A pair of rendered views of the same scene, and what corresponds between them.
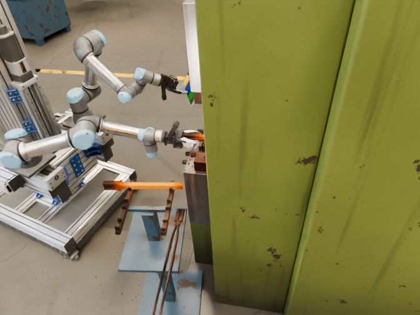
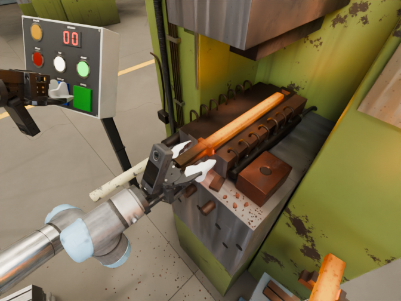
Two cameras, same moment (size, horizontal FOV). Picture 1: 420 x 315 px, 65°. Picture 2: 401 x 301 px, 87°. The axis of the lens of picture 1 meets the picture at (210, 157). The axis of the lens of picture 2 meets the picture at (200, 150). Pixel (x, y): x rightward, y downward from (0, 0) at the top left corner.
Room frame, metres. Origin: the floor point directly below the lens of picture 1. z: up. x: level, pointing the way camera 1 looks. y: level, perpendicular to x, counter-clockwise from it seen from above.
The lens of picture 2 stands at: (1.31, 0.39, 1.41)
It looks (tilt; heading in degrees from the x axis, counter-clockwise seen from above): 47 degrees down; 303
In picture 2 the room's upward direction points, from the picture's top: straight up
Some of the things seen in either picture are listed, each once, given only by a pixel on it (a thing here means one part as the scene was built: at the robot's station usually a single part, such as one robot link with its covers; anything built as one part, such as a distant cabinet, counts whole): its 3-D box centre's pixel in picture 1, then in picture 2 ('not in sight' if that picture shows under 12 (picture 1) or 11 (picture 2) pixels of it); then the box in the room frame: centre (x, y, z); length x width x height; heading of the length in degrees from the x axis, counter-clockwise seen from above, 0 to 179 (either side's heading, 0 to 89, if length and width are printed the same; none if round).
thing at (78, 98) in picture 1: (77, 99); not in sight; (2.05, 0.91, 0.98); 0.13 x 0.12 x 0.14; 152
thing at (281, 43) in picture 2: not in sight; (282, 25); (1.46, -0.20, 1.24); 0.30 x 0.07 x 0.06; 77
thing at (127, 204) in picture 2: (160, 136); (129, 206); (1.57, 0.29, 0.98); 0.08 x 0.05 x 0.08; 167
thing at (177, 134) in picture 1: (174, 138); (159, 187); (1.55, 0.21, 0.97); 0.12 x 0.08 x 0.09; 77
